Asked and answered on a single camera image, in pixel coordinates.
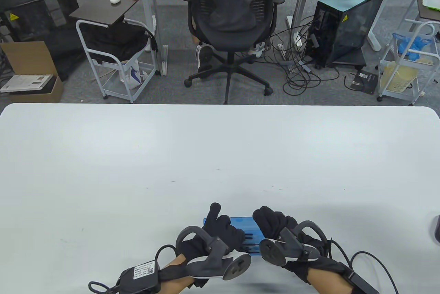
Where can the person's right hand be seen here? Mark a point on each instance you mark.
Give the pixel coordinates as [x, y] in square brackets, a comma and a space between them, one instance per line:
[271, 220]

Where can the person's left hand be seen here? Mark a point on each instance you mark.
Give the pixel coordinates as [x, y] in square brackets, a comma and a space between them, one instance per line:
[223, 230]

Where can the blue stationery box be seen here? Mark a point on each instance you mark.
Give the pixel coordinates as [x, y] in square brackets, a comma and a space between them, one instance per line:
[245, 223]

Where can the group of black pen refills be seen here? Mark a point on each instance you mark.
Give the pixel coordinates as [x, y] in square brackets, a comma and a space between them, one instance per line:
[251, 244]

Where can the person's right forearm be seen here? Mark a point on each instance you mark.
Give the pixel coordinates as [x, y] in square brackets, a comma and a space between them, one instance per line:
[328, 283]

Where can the person's left forearm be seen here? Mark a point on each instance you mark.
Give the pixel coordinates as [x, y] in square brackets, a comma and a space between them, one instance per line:
[173, 282]

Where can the flat white box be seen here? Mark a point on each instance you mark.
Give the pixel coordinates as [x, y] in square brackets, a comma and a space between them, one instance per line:
[25, 82]

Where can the brown cardboard box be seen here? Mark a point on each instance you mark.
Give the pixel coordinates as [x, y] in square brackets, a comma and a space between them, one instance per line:
[27, 58]

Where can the grey tracking controller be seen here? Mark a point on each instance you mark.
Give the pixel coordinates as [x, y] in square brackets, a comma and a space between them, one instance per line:
[271, 252]
[213, 266]

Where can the black wrist module white label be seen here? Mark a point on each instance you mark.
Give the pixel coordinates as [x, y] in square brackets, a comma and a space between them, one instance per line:
[141, 273]

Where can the dark rounded object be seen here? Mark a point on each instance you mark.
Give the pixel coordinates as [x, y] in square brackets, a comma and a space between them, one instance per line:
[437, 228]

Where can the flat black package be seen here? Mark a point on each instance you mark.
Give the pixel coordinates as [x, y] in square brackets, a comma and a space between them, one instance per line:
[362, 80]

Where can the white power strip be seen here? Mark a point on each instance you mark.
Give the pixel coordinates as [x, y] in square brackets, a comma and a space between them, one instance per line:
[282, 50]

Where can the white metal trolley cart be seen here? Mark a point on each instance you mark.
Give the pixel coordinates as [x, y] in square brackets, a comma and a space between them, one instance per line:
[117, 84]
[400, 95]

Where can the white plastic bag blue print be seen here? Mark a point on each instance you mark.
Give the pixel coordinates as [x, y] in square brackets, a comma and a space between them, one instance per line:
[132, 74]

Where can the black mesh office chair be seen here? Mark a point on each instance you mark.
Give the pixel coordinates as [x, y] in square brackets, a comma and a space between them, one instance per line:
[233, 39]

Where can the yellow basket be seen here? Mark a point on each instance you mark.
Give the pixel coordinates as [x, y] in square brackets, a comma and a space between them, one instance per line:
[398, 77]

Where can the black glass-sided computer tower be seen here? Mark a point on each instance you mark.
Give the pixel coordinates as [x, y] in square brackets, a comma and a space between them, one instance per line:
[354, 32]

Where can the white desk leg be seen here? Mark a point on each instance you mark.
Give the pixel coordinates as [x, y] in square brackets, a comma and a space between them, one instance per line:
[378, 22]
[151, 15]
[300, 5]

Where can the black bag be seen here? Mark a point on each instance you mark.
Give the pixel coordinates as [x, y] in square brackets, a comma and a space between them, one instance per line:
[113, 41]

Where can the dark brown side table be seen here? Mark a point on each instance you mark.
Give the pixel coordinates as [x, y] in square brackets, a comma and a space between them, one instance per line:
[426, 13]
[103, 8]

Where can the black computer case yellow sticker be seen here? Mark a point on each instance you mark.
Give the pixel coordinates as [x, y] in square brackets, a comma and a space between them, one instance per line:
[34, 8]

